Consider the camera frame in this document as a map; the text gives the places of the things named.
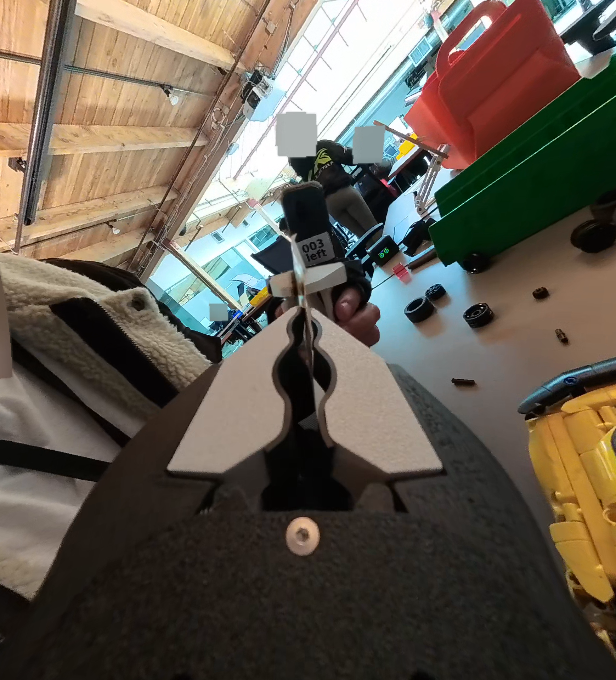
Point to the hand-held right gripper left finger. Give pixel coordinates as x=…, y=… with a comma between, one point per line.
x=228, y=425

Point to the small black toy wheel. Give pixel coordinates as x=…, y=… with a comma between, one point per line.
x=435, y=291

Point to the person's left hand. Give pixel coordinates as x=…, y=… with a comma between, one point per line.
x=358, y=318

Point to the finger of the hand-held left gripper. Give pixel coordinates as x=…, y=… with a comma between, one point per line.
x=326, y=276
x=281, y=285

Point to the small black display device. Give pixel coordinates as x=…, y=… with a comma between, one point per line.
x=383, y=252

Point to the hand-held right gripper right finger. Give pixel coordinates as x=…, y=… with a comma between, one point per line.
x=382, y=425

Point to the grey desk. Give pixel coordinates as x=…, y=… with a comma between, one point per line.
x=499, y=345

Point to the dark brown axle piece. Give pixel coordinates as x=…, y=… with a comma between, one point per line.
x=463, y=381

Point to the black connector pin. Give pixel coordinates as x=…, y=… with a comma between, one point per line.
x=561, y=335

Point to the wooden document stand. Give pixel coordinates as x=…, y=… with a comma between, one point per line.
x=424, y=159

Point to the small pink block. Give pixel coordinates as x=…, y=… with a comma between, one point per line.
x=401, y=272

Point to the green plastic bin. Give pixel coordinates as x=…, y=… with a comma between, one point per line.
x=541, y=175

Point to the red plastic carry case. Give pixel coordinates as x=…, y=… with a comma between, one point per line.
x=499, y=90

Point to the yellow toy brick car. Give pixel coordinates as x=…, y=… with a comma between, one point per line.
x=594, y=504

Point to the small black brick piece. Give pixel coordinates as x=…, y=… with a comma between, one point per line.
x=540, y=293

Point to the black toy wheel rim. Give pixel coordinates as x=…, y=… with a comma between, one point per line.
x=478, y=315

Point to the black office chair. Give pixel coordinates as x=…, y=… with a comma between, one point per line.
x=273, y=255

